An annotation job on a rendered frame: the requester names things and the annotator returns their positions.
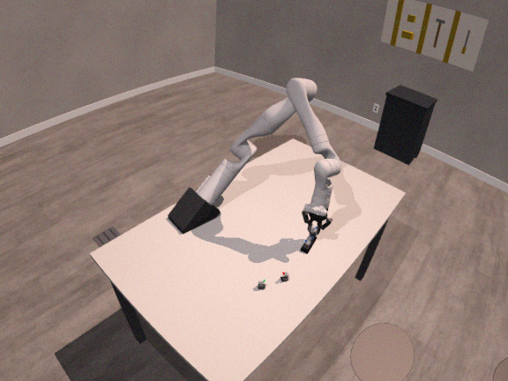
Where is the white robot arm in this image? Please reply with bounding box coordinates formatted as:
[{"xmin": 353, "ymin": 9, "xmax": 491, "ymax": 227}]
[{"xmin": 196, "ymin": 78, "xmax": 341, "ymax": 216}]

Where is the black rack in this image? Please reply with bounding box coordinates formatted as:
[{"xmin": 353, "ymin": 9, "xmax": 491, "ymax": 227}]
[{"xmin": 300, "ymin": 236, "xmax": 317, "ymax": 254}]

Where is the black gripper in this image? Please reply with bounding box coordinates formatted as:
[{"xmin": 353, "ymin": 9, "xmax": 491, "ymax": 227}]
[{"xmin": 302, "ymin": 210, "xmax": 332, "ymax": 235}]

